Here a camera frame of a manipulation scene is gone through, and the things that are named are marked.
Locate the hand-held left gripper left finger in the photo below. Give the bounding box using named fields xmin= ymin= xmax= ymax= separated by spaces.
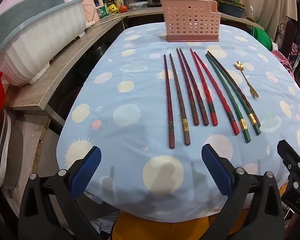
xmin=18 ymin=145 xmax=102 ymax=240

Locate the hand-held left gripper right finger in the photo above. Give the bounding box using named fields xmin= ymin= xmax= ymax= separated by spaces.
xmin=201 ymin=144 xmax=285 ymax=240

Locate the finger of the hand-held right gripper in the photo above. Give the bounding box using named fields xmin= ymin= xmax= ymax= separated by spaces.
xmin=277 ymin=139 xmax=300 ymax=182

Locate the bright red chopstick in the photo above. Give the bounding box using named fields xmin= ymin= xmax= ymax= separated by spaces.
xmin=193 ymin=51 xmax=240 ymax=135
xmin=189 ymin=48 xmax=219 ymax=127

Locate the dark brown chopstick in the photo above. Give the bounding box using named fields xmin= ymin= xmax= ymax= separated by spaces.
xmin=207 ymin=50 xmax=261 ymax=127

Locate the green chopstick with gold band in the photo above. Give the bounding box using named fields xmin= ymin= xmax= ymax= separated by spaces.
xmin=207 ymin=55 xmax=261 ymax=136
xmin=205 ymin=53 xmax=252 ymax=144

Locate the brown chopstick with gold band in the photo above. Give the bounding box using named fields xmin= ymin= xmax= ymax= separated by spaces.
xmin=169 ymin=53 xmax=191 ymax=146

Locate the dark red chopstick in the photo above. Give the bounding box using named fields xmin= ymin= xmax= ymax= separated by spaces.
xmin=179 ymin=48 xmax=209 ymax=126
xmin=163 ymin=54 xmax=175 ymax=150
xmin=176 ymin=48 xmax=200 ymax=126

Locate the small gold spoon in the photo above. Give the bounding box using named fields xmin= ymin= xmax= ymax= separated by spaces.
xmin=233 ymin=60 xmax=259 ymax=98

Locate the pink perforated utensil basket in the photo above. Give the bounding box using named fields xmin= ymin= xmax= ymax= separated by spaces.
xmin=161 ymin=0 xmax=222 ymax=42

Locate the pile of pink clothes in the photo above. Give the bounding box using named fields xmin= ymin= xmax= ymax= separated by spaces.
xmin=270 ymin=42 xmax=300 ymax=99

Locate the dark metal chair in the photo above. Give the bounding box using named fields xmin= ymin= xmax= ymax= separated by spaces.
xmin=277 ymin=20 xmax=298 ymax=53

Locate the green cloth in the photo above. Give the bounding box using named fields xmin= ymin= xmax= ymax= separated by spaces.
xmin=251 ymin=25 xmax=273 ymax=52

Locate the white dish rack with lid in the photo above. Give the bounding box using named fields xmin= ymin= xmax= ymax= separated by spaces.
xmin=0 ymin=0 xmax=87 ymax=85

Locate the beige curtain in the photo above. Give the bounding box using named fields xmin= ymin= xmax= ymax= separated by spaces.
xmin=237 ymin=0 xmax=298 ymax=46

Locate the teal planter with plants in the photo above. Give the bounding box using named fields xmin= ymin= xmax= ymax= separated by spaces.
xmin=217 ymin=0 xmax=246 ymax=18

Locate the green packet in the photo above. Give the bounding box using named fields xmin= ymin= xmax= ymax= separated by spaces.
xmin=97 ymin=2 xmax=109 ymax=18

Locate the pink appliance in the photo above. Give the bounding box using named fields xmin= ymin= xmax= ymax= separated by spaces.
xmin=82 ymin=0 xmax=102 ymax=27

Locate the glass food container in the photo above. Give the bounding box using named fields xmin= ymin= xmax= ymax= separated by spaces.
xmin=129 ymin=1 xmax=148 ymax=11

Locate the white cable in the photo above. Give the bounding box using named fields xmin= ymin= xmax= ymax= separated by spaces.
xmin=86 ymin=14 xmax=123 ymax=30

